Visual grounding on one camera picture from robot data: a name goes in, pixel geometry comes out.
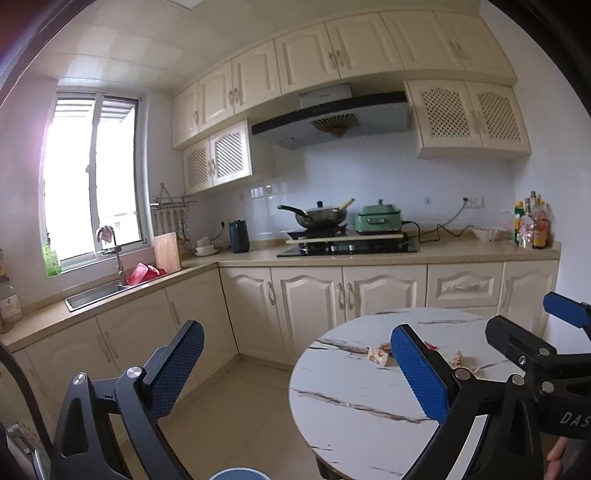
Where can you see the clear glass jar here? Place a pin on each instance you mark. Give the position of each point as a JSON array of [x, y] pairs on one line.
[[9, 307]]

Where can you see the white double wall socket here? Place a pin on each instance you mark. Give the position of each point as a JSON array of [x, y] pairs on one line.
[[473, 201]]

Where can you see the grey range hood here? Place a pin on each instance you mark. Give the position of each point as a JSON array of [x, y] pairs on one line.
[[332, 122]]

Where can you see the green electric cooker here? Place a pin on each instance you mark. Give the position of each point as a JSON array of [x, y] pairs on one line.
[[378, 219]]

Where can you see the steel faucet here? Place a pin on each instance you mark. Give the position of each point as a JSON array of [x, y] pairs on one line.
[[120, 263]]

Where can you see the row of upper cabinets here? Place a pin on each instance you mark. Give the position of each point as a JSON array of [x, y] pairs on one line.
[[369, 41]]

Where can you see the wall utensil rack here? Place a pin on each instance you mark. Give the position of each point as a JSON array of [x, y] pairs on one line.
[[173, 203]]

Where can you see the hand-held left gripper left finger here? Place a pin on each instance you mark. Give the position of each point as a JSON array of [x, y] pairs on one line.
[[180, 364]]

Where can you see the black wok with lid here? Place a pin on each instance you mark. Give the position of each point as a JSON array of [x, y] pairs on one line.
[[318, 217]]

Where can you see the wooden cutting board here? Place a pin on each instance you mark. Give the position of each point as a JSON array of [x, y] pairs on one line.
[[167, 254]]

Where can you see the food wrapper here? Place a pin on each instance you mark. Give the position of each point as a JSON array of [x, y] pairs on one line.
[[461, 360], [379, 354]]

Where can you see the sliding window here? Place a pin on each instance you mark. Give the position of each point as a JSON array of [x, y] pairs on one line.
[[97, 175]]

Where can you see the beige rag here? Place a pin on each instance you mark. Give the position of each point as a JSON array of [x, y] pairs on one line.
[[105, 233]]

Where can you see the round white marble table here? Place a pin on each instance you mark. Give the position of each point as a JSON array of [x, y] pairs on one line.
[[369, 383]]

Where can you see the white bowl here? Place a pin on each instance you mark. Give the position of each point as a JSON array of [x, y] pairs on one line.
[[489, 234]]

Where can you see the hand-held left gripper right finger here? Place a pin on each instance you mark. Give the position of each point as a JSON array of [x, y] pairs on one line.
[[420, 369]]

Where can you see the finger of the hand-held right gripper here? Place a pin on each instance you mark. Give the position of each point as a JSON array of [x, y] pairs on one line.
[[512, 337], [568, 309]]

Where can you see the green dish soap bottle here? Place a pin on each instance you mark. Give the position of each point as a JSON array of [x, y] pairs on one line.
[[52, 263]]

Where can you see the brown sauce bottle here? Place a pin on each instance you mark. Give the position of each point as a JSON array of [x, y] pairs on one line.
[[2, 265]]

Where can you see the stack of white bowls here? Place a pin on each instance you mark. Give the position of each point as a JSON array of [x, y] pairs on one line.
[[205, 247]]

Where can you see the lattice door wall cabinet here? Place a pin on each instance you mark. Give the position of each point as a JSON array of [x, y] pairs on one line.
[[217, 157], [466, 120]]

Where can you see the person's right hand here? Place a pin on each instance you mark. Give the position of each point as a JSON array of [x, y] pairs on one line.
[[557, 454]]

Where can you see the blue plastic bin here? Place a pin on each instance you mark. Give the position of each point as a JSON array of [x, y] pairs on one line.
[[240, 474]]

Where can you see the cluster of condiment bottles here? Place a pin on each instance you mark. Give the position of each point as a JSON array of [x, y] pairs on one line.
[[533, 226]]

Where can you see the black electric kettle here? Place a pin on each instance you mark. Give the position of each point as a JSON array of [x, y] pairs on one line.
[[239, 237]]

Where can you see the black gas cooktop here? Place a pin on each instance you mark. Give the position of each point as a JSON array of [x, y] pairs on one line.
[[351, 249]]

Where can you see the steel sink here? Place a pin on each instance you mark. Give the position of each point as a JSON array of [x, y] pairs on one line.
[[101, 293]]

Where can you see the red dish basket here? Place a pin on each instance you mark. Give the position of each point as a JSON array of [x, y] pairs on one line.
[[145, 273]]

